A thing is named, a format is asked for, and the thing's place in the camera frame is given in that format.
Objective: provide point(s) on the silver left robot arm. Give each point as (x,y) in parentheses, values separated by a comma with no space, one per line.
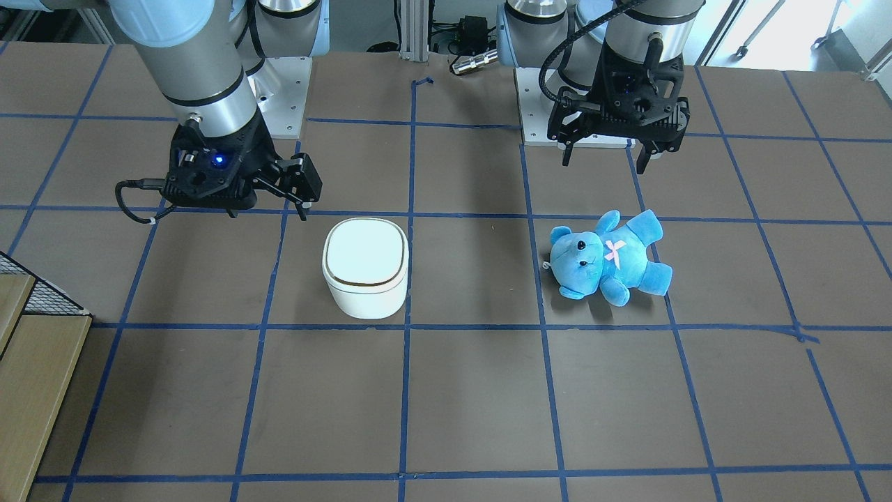
(561,41)

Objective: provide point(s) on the blue teddy bear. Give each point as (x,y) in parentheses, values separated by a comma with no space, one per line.
(611,259)

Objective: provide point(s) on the white lidded trash can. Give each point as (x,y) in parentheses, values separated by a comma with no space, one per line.
(365,264)

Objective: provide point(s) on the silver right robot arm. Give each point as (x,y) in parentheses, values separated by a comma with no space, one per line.
(210,61)

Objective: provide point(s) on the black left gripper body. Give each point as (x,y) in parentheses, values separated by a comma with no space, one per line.
(601,89)

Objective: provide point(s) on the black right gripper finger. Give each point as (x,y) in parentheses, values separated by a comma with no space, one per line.
(299,182)

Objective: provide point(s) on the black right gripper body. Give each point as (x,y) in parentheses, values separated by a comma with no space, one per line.
(259,150)

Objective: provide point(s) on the silver cylindrical connector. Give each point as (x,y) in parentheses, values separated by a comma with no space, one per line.
(463,65)

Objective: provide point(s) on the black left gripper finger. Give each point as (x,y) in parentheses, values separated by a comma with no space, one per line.
(648,150)
(567,147)

